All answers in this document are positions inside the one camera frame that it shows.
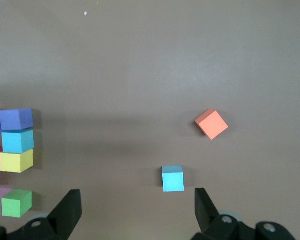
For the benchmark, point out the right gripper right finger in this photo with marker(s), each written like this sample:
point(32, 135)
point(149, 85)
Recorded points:
point(215, 225)

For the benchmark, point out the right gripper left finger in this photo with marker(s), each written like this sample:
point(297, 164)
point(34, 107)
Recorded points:
point(62, 220)

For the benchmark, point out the green foam cube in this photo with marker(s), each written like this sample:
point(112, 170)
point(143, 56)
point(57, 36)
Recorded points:
point(15, 205)

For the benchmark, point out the cyan foam cube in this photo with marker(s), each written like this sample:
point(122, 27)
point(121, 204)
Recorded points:
point(173, 181)
point(16, 142)

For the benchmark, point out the yellow foam cube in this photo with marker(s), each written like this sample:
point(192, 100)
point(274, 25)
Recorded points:
point(13, 162)

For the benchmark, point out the orange foam cube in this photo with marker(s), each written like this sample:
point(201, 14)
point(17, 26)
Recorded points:
point(212, 125)

